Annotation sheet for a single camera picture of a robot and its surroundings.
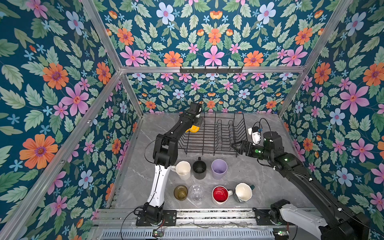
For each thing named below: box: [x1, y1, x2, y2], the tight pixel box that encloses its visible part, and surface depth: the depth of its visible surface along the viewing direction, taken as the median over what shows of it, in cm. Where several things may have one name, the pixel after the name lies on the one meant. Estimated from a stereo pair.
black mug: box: [192, 156, 207, 180], surface depth 87 cm
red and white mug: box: [212, 185, 233, 205], surface depth 77 cm
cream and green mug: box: [234, 182, 256, 203], surface depth 76 cm
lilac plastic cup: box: [211, 158, 228, 180], surface depth 82 cm
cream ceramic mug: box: [170, 160, 192, 181], surface depth 84 cm
